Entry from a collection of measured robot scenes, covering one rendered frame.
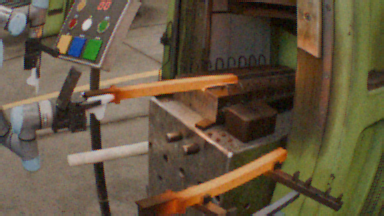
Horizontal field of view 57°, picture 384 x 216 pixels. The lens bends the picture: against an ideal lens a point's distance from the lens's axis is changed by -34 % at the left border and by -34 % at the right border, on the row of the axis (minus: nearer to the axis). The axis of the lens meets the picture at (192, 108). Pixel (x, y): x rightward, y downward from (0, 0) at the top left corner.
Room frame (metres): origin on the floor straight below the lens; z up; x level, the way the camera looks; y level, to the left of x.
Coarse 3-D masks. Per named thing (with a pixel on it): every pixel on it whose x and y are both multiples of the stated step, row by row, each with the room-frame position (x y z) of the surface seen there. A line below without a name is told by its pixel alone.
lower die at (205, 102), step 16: (272, 64) 1.59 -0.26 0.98; (240, 80) 1.33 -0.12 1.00; (256, 80) 1.35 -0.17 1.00; (272, 80) 1.39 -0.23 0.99; (288, 80) 1.41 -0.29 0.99; (176, 96) 1.36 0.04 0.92; (192, 96) 1.30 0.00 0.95; (208, 96) 1.24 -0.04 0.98; (224, 96) 1.22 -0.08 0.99; (240, 96) 1.25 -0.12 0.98; (256, 96) 1.29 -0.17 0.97; (272, 96) 1.33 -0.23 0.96; (208, 112) 1.24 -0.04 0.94
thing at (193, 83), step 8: (168, 80) 1.23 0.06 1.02; (176, 80) 1.24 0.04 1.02; (184, 80) 1.24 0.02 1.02; (192, 80) 1.25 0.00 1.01; (200, 80) 1.26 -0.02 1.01; (208, 80) 1.27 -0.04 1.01; (216, 80) 1.28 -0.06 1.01; (224, 80) 1.30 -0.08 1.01; (232, 80) 1.31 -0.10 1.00; (104, 88) 1.12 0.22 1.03; (112, 88) 1.12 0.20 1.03; (120, 88) 1.14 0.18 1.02; (128, 88) 1.15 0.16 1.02; (136, 88) 1.15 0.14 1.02; (144, 88) 1.16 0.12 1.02; (152, 88) 1.17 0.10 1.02; (160, 88) 1.19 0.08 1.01; (168, 88) 1.20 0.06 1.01; (176, 88) 1.21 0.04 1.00; (184, 88) 1.23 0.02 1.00; (192, 88) 1.24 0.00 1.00; (200, 88) 1.25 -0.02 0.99; (88, 96) 1.06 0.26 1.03; (120, 96) 1.11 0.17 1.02; (128, 96) 1.13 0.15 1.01; (136, 96) 1.15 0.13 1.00
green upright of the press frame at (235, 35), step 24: (216, 0) 1.52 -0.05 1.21; (192, 24) 1.57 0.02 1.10; (216, 24) 1.53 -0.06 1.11; (240, 24) 1.59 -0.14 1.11; (264, 24) 1.65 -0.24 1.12; (168, 48) 1.68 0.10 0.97; (192, 48) 1.56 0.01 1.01; (216, 48) 1.53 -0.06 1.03; (240, 48) 1.59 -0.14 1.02; (264, 48) 1.66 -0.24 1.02; (168, 72) 1.66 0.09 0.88; (192, 72) 1.56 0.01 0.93
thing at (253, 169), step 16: (256, 160) 0.91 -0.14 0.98; (272, 160) 0.91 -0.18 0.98; (224, 176) 0.84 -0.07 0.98; (240, 176) 0.84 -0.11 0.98; (256, 176) 0.88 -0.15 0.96; (192, 192) 0.77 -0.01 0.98; (208, 192) 0.78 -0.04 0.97; (144, 208) 0.67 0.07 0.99; (160, 208) 0.71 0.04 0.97; (176, 208) 0.73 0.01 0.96
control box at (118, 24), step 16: (80, 0) 1.74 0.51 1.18; (96, 0) 1.69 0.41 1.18; (112, 0) 1.64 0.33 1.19; (128, 0) 1.60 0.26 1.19; (80, 16) 1.68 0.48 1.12; (96, 16) 1.63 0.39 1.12; (112, 16) 1.59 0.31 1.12; (128, 16) 1.60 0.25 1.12; (64, 32) 1.68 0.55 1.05; (80, 32) 1.63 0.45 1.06; (96, 32) 1.58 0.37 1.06; (112, 32) 1.54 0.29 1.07; (112, 48) 1.54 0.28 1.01; (80, 64) 1.63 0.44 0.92; (96, 64) 1.50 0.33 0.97; (112, 64) 1.55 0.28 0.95
